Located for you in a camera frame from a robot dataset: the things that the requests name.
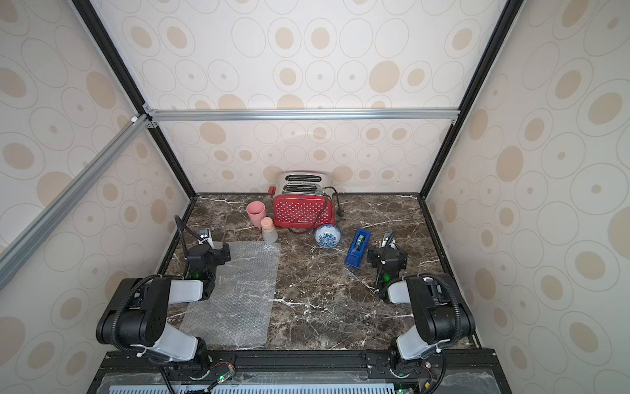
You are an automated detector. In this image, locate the clear bubble wrap sheet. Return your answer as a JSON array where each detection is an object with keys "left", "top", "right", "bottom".
[{"left": 179, "top": 241, "right": 281, "bottom": 349}]

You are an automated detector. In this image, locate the blue white porcelain bowl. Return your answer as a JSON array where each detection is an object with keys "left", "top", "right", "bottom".
[{"left": 314, "top": 224, "right": 341, "bottom": 249}]

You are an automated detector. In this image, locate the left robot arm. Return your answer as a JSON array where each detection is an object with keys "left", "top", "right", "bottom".
[{"left": 95, "top": 216, "right": 231, "bottom": 369}]

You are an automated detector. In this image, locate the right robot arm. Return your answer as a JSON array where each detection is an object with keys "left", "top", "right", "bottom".
[{"left": 367, "top": 244, "right": 476, "bottom": 376}]

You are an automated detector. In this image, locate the pink plastic cup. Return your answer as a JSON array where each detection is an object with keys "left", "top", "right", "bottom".
[{"left": 246, "top": 201, "right": 267, "bottom": 228}]

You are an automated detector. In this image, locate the red polka dot toaster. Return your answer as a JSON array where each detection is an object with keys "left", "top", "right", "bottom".
[{"left": 269, "top": 172, "right": 336, "bottom": 230}]

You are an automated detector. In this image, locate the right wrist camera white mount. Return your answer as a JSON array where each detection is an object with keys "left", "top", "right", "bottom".
[{"left": 381, "top": 231, "right": 397, "bottom": 249}]

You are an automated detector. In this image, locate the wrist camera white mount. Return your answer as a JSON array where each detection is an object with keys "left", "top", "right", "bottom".
[
  {"left": 198, "top": 228, "right": 215, "bottom": 249},
  {"left": 381, "top": 231, "right": 397, "bottom": 249}
]

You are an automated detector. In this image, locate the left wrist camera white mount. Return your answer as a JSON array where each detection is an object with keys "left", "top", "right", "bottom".
[{"left": 198, "top": 228, "right": 215, "bottom": 249}]

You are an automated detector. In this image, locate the black toaster power cable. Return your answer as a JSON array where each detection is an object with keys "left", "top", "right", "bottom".
[{"left": 287, "top": 186, "right": 346, "bottom": 233}]

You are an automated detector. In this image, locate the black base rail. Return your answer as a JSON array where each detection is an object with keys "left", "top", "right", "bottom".
[{"left": 88, "top": 349, "right": 511, "bottom": 393}]

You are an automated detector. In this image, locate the horizontal aluminium frame bar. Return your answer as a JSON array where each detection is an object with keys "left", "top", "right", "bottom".
[{"left": 143, "top": 108, "right": 460, "bottom": 124}]

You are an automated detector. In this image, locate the diagonal aluminium frame bar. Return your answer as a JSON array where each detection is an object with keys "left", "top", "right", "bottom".
[{"left": 1, "top": 114, "right": 149, "bottom": 287}]

